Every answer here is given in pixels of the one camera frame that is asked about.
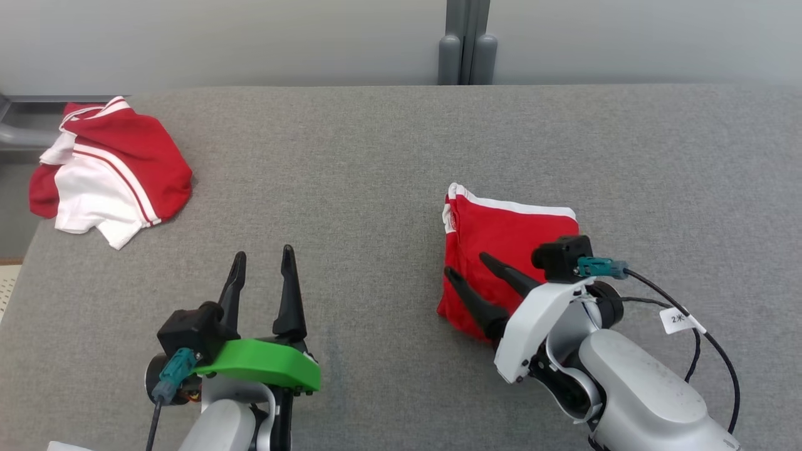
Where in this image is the white printed cable label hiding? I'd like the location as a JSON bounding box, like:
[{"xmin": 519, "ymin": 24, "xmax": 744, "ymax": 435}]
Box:
[{"xmin": 659, "ymin": 307, "xmax": 707, "ymax": 336}]

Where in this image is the red white jersey shirt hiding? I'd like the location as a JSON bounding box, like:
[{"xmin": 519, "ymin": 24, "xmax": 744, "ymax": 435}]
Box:
[{"xmin": 28, "ymin": 95, "xmax": 194, "ymax": 251}]

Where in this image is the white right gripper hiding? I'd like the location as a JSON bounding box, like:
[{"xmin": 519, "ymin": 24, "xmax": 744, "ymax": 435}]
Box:
[{"xmin": 444, "ymin": 252, "xmax": 596, "ymax": 384}]

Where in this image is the grey metal chair frame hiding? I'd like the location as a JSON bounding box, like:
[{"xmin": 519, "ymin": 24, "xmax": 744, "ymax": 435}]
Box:
[{"xmin": 0, "ymin": 94, "xmax": 66, "ymax": 151}]

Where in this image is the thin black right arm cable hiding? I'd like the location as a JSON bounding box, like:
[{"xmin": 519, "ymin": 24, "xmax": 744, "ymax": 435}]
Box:
[{"xmin": 620, "ymin": 297, "xmax": 701, "ymax": 384}]

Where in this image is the grey partition post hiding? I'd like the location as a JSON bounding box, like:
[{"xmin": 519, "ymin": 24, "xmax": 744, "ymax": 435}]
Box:
[
  {"xmin": 438, "ymin": 0, "xmax": 464, "ymax": 85},
  {"xmin": 473, "ymin": 0, "xmax": 499, "ymax": 85}
]

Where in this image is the cream perforated laundry basket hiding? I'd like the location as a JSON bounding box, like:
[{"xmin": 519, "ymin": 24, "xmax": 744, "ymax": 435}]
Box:
[{"xmin": 0, "ymin": 263, "xmax": 23, "ymax": 323}]

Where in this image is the black round left gripper motor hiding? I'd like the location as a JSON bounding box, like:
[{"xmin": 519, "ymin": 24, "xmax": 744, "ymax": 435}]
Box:
[{"xmin": 145, "ymin": 354, "xmax": 202, "ymax": 406}]

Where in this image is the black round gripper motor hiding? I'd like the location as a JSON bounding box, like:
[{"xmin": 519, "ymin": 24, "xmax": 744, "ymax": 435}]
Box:
[
  {"xmin": 145, "ymin": 354, "xmax": 202, "ymax": 406},
  {"xmin": 586, "ymin": 281, "xmax": 625, "ymax": 329}
]

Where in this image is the red shorts white trim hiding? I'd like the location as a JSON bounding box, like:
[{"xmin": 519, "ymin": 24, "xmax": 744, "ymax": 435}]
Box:
[{"xmin": 437, "ymin": 182, "xmax": 580, "ymax": 342}]

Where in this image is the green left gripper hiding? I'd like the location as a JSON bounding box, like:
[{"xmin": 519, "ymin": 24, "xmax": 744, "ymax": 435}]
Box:
[{"xmin": 194, "ymin": 244, "xmax": 322, "ymax": 397}]

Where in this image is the grey fabric sofa cushion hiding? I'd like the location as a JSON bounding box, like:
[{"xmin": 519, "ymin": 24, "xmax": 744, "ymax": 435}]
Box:
[{"xmin": 0, "ymin": 85, "xmax": 802, "ymax": 451}]

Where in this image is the black round right gripper motor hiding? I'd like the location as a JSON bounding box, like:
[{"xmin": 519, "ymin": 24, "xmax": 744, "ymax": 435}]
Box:
[{"xmin": 586, "ymin": 281, "xmax": 625, "ymax": 329}]

